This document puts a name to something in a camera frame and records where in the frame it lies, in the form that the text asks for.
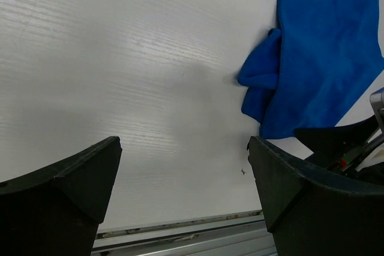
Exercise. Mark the blue towel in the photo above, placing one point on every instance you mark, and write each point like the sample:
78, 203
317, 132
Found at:
310, 70

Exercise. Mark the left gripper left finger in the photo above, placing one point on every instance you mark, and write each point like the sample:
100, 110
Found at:
56, 210

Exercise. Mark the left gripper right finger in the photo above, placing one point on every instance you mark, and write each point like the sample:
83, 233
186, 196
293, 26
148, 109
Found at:
312, 211

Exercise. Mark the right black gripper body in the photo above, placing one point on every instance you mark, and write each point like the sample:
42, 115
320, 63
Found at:
342, 149

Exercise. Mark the aluminium rail frame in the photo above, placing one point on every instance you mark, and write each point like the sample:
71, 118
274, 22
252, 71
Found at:
242, 233

